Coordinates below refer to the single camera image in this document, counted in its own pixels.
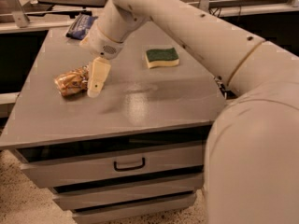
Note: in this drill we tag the middle grey drawer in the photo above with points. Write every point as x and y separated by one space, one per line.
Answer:
129 192

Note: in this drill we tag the grey drawer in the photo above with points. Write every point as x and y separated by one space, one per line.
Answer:
129 192
116 212
102 166

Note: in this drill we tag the blue chip bag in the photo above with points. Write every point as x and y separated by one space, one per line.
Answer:
80 27

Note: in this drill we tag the black drawer handle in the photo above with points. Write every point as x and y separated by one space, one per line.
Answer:
125 166

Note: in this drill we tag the top grey drawer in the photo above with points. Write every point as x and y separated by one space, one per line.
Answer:
102 166

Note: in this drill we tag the bottom grey drawer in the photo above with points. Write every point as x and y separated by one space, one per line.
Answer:
116 212

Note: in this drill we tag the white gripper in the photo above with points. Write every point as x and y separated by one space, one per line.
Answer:
101 45

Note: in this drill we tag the green yellow sponge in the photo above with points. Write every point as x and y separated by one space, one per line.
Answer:
161 58

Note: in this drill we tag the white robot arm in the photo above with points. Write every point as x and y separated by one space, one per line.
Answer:
252 151

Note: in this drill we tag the orange soda can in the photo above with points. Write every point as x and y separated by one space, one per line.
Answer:
72 82

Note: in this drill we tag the grey drawer cabinet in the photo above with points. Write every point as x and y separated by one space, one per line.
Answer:
138 107

